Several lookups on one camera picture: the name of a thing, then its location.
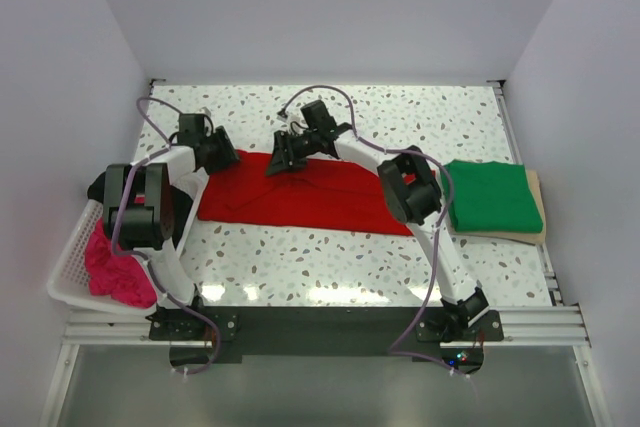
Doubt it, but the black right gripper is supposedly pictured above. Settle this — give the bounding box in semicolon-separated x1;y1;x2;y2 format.
265;130;319;178

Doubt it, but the red t-shirt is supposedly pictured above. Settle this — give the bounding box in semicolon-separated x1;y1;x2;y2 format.
197;151;411;237

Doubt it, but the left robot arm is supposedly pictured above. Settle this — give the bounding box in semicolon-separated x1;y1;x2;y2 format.
103;126;239;339

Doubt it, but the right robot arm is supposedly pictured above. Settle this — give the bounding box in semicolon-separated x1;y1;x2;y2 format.
267;129;489;340

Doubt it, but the black garment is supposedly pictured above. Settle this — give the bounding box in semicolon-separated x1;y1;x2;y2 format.
87;172;193;247

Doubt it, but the pink garment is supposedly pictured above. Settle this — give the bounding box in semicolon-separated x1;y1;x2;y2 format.
84;220;157;309

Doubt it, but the white plastic laundry basket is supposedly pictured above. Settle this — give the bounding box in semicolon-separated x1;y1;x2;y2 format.
47;196;199;316

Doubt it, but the green folded t-shirt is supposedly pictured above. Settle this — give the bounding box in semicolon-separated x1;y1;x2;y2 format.
441;160;544;234

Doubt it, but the tan cardboard board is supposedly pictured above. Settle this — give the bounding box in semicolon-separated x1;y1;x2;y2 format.
447;169;548;247

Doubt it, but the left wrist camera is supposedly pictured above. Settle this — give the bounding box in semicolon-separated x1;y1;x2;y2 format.
176;112;213;146

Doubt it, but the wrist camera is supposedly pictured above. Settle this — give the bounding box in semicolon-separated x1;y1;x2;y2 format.
277;100;337;134
176;112;213;146

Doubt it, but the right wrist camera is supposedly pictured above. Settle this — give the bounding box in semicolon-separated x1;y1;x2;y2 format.
277;100;337;134

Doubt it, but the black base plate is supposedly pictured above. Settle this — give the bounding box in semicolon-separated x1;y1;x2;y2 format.
146;303;505;372

